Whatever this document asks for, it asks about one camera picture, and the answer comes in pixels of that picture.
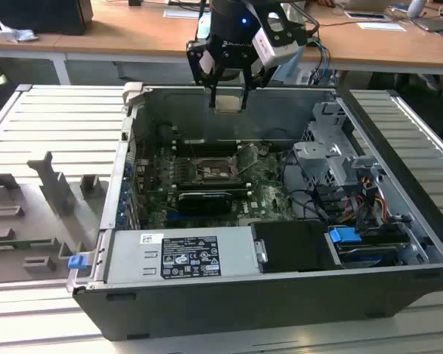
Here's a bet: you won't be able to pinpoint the crumpled white paper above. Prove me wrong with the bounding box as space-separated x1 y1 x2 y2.
0 20 38 44

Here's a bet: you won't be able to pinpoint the black plastic shroud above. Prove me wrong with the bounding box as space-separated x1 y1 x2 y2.
250 220 343 274

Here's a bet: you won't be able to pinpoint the grey closed laptop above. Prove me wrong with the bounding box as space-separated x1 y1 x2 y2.
412 16 443 33

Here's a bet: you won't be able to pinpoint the CPU socket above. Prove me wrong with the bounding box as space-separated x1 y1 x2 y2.
193 154 245 182

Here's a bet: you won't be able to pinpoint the hard disk in blue carrier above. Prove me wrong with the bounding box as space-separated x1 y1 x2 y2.
327 226 411 269

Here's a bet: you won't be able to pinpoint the white paper sheet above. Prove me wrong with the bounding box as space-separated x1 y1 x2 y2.
162 9 202 20
356 21 407 32

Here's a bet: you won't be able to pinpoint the metal CPU socket cover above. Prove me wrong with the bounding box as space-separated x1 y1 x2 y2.
230 142 262 175

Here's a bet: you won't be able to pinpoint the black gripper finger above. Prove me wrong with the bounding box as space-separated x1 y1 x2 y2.
239 58 261 111
202 66 224 108

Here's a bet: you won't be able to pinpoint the expansion slot bracket strip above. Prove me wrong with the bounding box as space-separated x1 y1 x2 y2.
116 139 141 229

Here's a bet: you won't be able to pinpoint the blue cable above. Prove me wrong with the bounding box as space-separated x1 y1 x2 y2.
315 39 332 75

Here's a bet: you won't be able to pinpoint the grey power supply unit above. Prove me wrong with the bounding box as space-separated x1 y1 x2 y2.
105 225 269 285

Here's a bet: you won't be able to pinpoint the RAM slot white clips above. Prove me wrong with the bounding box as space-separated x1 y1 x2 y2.
179 178 253 187
177 183 253 195
175 147 244 153

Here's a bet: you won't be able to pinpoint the black computer box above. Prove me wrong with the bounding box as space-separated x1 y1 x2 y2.
0 0 94 36

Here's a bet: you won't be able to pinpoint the silver laptop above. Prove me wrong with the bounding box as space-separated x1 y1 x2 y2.
342 0 393 12

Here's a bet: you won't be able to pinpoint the red yellow wire bundle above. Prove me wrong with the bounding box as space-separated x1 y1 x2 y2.
348 176 388 223

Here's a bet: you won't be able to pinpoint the metal disk bay cage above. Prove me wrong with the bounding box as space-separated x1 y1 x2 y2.
291 100 388 207

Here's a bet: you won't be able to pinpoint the grey parts rack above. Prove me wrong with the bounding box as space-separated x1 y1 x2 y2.
0 150 110 285

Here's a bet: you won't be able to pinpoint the black wire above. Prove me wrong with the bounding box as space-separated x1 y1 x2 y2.
280 150 332 224

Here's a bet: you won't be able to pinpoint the beige case release latch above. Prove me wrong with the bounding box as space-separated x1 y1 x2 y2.
122 81 145 108

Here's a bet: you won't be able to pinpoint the silver square CPU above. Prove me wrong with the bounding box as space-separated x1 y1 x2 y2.
214 94 243 114

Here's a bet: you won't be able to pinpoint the pale blue teach pendant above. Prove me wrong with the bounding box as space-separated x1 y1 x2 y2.
276 55 304 86

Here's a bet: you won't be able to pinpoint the green RAM stick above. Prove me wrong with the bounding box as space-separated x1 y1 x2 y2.
0 238 56 247

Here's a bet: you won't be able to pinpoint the green motherboard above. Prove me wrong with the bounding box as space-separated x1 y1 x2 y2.
132 142 307 229

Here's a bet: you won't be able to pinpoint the black open PC case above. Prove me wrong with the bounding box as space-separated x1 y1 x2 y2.
72 83 443 342

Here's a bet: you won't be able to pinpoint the large white wrist camera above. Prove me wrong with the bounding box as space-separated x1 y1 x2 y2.
251 27 301 70

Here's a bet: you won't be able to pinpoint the long wooden desk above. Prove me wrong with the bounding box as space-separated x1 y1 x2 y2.
0 0 443 86

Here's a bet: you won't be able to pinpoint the grey bottle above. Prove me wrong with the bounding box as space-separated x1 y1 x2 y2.
408 0 427 18

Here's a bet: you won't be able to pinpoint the black camera cable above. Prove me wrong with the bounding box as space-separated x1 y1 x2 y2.
280 0 322 42

